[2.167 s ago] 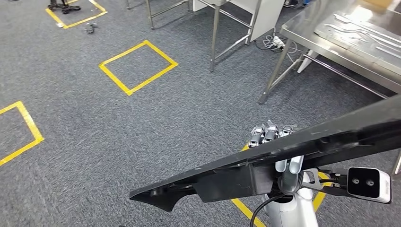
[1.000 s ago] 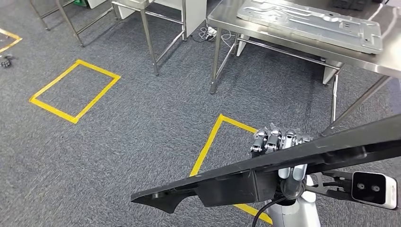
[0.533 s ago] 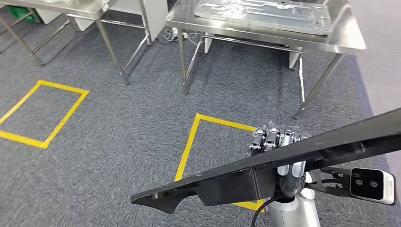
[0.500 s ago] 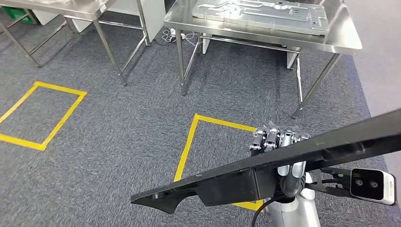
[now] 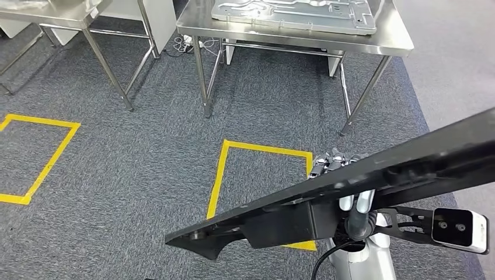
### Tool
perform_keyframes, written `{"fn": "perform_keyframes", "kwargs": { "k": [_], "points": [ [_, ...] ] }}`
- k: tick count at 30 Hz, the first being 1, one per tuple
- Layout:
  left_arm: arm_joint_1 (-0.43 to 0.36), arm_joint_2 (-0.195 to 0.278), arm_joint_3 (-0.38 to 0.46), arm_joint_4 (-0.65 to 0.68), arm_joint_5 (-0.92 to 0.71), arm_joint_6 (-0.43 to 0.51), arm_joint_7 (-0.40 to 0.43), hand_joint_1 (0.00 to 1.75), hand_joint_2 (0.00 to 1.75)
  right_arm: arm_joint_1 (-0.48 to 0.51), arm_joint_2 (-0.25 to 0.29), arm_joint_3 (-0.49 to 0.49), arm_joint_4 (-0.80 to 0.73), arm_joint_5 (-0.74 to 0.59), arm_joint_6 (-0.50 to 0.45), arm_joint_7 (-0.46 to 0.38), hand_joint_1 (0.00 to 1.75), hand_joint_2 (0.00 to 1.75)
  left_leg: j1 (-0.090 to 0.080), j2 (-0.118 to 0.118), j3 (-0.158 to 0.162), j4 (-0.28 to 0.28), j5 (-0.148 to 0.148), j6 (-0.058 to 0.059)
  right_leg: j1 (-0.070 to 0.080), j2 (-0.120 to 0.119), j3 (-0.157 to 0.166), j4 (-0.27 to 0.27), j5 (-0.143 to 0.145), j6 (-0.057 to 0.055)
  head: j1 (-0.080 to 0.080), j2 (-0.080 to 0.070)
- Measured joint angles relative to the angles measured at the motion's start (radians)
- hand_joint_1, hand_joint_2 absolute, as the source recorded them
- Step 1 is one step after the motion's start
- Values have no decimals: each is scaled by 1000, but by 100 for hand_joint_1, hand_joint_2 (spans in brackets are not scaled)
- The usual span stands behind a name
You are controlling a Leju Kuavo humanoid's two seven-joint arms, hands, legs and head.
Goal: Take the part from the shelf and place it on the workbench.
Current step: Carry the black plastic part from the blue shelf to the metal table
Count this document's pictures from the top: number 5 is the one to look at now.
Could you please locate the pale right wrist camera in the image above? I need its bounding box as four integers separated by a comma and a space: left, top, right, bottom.
431, 208, 490, 255

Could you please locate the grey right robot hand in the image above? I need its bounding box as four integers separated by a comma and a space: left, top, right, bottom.
308, 148, 378, 241

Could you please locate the black plastic frame part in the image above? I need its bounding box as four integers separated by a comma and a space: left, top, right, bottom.
165, 108, 495, 261

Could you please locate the grey stamped metal plate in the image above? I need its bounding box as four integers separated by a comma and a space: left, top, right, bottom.
210, 0, 378, 36

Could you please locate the stainless steel work table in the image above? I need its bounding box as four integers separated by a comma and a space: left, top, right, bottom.
176, 0, 415, 137
0, 0, 160, 113

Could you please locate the white cabinet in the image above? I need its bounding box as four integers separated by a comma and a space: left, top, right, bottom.
50, 0, 177, 55
0, 18, 33, 40

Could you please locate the yellow floor tape square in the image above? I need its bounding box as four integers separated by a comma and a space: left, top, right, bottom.
0, 113, 81, 205

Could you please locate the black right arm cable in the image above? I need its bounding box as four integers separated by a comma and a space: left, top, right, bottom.
311, 240, 360, 280

